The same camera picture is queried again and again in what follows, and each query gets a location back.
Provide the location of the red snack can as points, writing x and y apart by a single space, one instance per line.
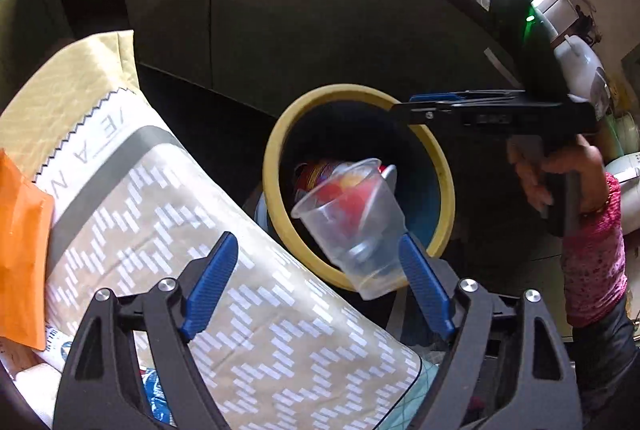
315 175

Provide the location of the clear plastic cup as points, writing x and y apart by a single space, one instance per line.
345 235

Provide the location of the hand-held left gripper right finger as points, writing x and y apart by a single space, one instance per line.
422 285

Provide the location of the person's right hand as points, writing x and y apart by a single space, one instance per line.
590 165

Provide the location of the orange packet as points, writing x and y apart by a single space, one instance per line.
20 250

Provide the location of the white box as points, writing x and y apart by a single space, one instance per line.
560 10

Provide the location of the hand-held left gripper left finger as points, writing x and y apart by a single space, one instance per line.
212 285

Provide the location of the beige patterned tablecloth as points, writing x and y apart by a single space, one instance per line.
150 210

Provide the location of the white blue-print packet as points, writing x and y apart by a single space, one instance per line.
57 350

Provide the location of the white electric kettle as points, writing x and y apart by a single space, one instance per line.
582 70

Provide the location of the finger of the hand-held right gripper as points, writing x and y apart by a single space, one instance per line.
435 114
435 97

